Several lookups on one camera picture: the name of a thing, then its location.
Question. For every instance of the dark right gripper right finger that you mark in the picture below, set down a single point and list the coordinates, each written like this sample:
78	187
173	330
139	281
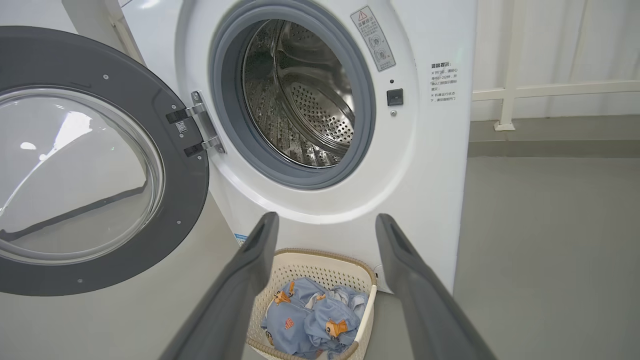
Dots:
425	310

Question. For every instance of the white front-load washing machine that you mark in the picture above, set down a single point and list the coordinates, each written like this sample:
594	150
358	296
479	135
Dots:
425	175

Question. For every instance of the blue energy label sticker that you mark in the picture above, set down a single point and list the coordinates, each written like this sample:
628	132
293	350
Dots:
241	239

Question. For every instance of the grey warning sticker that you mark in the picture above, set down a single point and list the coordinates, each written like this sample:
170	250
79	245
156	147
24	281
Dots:
372	37

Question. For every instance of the cream perforated laundry basket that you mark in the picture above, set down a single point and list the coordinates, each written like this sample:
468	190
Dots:
320	265

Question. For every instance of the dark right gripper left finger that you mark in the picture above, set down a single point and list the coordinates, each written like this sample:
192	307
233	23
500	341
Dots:
235	300

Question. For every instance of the blue bear-print garment with orange patch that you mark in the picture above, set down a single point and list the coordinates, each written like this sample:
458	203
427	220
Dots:
287	330

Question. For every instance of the metal door hinge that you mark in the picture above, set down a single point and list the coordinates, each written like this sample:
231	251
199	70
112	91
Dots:
205	122

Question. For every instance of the stainless steel washing machine drum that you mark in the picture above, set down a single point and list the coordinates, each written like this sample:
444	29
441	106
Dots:
300	100

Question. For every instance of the grey washing machine door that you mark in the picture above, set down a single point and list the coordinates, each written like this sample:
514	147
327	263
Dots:
125	75

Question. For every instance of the white railing with foot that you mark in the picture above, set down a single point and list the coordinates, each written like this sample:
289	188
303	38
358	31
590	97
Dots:
510	75

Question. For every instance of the black door lock socket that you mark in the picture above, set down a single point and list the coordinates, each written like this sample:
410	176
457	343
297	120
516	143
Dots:
395	97

